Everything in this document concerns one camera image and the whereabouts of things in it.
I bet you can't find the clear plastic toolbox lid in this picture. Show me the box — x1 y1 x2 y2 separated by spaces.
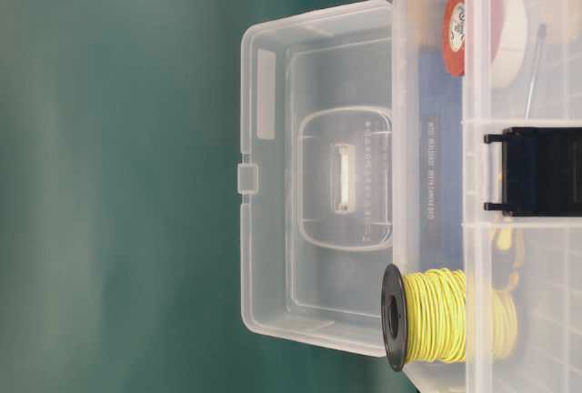
237 0 393 357

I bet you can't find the black toolbox latch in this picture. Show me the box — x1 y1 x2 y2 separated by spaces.
484 126 581 217

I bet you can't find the blue labelled box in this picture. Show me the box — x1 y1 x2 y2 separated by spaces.
418 47 463 270

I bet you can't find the white tape roll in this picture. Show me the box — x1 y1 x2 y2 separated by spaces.
491 0 528 89

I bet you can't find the clear plastic toolbox base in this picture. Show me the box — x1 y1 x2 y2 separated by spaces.
392 0 581 392

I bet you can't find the yellow wire spool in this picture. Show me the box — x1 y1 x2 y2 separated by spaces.
380 263 519 373

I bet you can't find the red tape roll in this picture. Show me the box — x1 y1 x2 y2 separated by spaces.
442 0 504 77

